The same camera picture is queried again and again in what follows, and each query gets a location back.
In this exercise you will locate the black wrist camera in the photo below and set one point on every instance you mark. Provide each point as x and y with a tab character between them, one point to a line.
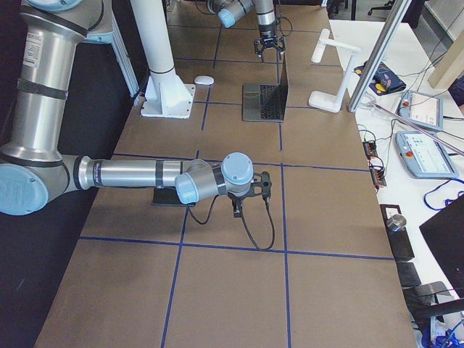
237	207

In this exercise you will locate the grey laptop computer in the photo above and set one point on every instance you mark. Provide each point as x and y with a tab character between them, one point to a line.
264	102

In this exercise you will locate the black mouse pad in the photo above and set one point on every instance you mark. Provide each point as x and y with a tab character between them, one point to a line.
167	197

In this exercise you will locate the upper teach pendant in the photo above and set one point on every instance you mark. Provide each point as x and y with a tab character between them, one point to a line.
422	109

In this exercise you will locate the lower teach pendant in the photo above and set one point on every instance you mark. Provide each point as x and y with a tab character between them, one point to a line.
423	157

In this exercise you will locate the teach pendant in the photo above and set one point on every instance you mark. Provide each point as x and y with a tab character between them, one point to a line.
422	109
423	157

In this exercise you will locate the brown paper table cover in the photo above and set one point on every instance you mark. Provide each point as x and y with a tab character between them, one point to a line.
286	247

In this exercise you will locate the aluminium frame post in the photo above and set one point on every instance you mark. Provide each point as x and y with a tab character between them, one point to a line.
395	17

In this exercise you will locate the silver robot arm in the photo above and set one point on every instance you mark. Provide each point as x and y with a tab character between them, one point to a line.
230	12
33	172

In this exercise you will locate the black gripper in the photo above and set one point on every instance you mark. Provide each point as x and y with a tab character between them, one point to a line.
267	32
237	199

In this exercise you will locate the white computer mouse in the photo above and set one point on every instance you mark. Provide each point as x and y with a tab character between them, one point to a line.
204	80

